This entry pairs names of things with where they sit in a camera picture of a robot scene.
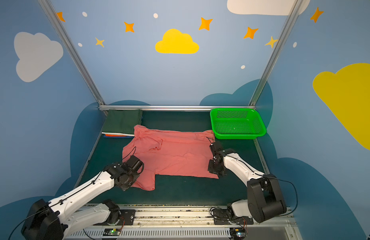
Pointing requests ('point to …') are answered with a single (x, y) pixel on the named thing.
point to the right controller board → (237, 233)
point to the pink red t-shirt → (183, 154)
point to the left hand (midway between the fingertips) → (138, 179)
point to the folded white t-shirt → (118, 133)
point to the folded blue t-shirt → (107, 136)
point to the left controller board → (112, 232)
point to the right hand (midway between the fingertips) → (214, 169)
